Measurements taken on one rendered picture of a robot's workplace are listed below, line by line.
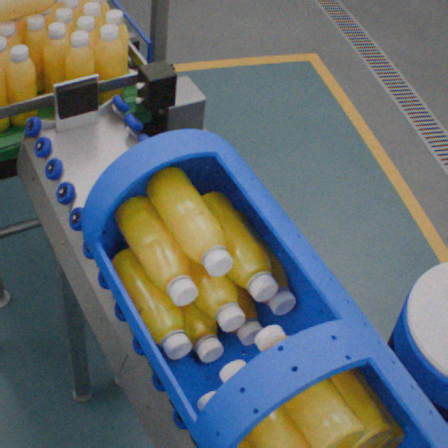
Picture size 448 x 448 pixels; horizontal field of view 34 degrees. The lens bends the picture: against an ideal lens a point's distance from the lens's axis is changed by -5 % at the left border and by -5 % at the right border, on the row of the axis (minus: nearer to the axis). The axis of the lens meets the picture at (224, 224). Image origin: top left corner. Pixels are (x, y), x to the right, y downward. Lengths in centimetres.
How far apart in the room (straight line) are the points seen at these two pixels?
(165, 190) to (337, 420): 45
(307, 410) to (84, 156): 85
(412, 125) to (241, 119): 78
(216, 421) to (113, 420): 134
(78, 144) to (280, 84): 200
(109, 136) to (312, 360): 88
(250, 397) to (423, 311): 44
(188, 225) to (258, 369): 29
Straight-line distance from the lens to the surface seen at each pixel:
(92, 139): 163
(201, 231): 108
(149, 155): 111
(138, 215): 116
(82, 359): 210
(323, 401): 92
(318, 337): 90
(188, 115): 188
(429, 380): 120
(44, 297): 253
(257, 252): 111
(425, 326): 122
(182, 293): 109
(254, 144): 312
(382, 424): 97
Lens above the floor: 194
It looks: 45 degrees down
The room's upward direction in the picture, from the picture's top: 7 degrees clockwise
